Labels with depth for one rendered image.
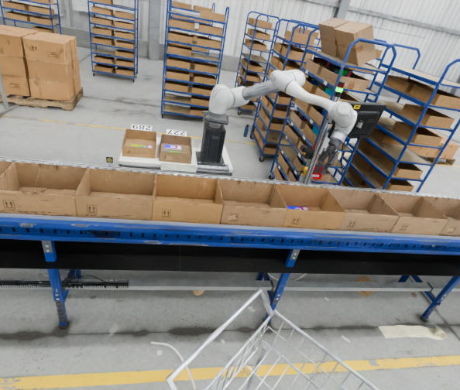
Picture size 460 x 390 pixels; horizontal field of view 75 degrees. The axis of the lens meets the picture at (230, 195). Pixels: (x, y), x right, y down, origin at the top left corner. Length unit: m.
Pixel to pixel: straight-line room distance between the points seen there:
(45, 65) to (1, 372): 4.62
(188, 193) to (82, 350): 1.21
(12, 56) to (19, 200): 4.44
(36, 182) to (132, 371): 1.30
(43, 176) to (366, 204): 2.18
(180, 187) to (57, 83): 4.30
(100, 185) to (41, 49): 4.12
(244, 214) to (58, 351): 1.46
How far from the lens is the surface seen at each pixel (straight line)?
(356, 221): 2.10
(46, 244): 1.92
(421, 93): 3.77
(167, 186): 1.97
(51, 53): 5.89
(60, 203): 1.80
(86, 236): 1.85
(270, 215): 1.82
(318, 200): 2.25
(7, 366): 2.43
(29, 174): 2.11
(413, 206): 2.73
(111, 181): 1.99
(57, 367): 2.34
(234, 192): 2.02
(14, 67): 6.15
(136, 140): 3.07
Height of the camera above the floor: 2.01
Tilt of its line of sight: 32 degrees down
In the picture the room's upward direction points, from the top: 12 degrees clockwise
